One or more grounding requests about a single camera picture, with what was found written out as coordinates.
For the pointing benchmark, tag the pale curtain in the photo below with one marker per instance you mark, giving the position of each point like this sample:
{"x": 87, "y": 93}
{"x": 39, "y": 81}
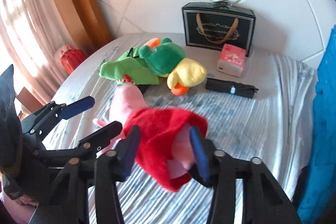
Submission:
{"x": 26, "y": 16}

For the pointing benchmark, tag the green dinosaur plush toy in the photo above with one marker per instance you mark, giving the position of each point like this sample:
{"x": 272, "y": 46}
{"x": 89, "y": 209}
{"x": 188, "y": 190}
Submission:
{"x": 118, "y": 69}

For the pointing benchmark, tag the blue plastic crate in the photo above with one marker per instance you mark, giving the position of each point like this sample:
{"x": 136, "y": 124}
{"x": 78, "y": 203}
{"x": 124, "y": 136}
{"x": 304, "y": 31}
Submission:
{"x": 323, "y": 121}

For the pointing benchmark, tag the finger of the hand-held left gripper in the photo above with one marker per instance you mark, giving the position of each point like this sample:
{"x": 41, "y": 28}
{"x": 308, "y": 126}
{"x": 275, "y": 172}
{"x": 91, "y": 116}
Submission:
{"x": 78, "y": 107}
{"x": 105, "y": 134}

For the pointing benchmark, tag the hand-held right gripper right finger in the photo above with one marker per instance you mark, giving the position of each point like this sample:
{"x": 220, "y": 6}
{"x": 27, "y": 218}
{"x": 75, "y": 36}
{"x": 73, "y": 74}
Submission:
{"x": 199, "y": 155}

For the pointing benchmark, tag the black bundle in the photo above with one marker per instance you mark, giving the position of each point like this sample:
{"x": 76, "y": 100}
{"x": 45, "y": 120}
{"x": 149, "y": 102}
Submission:
{"x": 225, "y": 87}

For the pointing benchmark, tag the striped cloth covered desktop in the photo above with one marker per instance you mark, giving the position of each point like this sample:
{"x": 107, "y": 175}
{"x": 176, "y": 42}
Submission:
{"x": 249, "y": 121}

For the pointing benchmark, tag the black gift bag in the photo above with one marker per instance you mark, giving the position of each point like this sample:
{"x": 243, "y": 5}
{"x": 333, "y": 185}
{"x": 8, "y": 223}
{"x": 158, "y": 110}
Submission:
{"x": 218, "y": 29}

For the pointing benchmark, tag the green frog plush toy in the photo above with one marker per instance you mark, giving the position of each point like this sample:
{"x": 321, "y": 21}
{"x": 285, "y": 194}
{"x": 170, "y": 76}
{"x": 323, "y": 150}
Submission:
{"x": 168, "y": 58}

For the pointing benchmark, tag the pink tissue pack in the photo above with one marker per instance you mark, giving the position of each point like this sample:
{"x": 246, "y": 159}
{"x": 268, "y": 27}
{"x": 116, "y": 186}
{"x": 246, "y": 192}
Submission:
{"x": 231, "y": 58}

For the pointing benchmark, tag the red-dressed pink pig plush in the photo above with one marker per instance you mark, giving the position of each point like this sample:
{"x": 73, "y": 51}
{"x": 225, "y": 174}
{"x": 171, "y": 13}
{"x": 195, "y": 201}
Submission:
{"x": 162, "y": 121}

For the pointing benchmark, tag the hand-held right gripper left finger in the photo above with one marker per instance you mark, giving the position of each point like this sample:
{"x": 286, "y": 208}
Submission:
{"x": 128, "y": 155}

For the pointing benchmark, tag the small red suitcase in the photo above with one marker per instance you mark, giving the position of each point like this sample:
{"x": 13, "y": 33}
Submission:
{"x": 72, "y": 58}

